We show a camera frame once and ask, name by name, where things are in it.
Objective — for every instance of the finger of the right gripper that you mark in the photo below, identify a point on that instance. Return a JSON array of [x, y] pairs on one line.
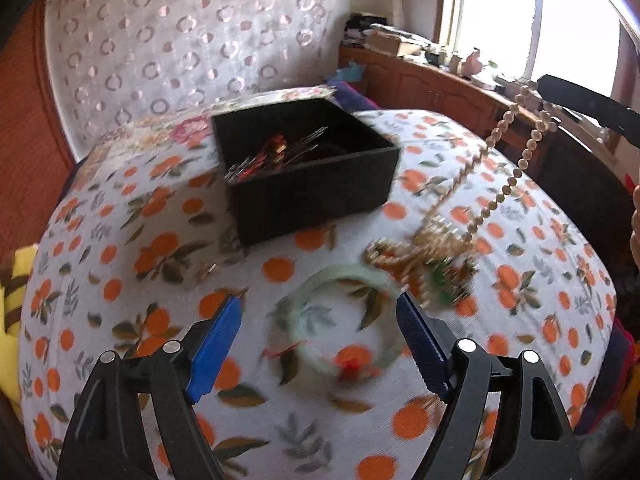
[[608, 113]]

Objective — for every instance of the wooden wardrobe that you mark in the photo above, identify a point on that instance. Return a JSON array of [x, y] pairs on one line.
[[35, 158]]

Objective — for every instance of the black open storage box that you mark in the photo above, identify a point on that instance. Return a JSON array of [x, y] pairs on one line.
[[347, 167]]

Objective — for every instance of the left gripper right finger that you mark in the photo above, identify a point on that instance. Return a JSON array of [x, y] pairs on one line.
[[532, 439]]

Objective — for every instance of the orange print white bedsheet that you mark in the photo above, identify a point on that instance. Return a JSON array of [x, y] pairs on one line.
[[136, 256]]

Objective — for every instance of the floral quilt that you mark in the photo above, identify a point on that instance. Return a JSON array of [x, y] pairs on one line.
[[180, 127]]

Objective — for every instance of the green jade bangle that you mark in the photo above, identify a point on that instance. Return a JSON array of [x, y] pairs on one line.
[[342, 323]]

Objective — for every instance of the right hand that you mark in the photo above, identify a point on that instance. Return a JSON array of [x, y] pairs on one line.
[[635, 226]]

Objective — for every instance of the cardboard box on cabinet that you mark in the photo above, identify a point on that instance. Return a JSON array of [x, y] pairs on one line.
[[391, 45]]

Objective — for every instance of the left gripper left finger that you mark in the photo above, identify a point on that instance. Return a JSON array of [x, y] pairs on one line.
[[105, 438]]

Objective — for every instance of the pink ceramic figurine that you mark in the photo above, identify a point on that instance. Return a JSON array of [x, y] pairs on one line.
[[472, 65]]

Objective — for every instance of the window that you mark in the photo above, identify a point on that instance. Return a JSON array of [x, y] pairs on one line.
[[594, 43]]

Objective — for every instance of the dark blue blanket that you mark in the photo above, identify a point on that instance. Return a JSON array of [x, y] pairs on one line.
[[350, 100]]

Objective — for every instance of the circle pattern sheer curtain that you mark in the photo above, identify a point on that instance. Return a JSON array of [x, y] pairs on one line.
[[113, 62]]

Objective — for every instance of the wooden side cabinet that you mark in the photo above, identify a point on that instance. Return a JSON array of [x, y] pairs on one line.
[[405, 85]]

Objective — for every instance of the yellow brown striped blanket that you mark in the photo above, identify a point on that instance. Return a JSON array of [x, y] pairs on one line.
[[16, 270]]

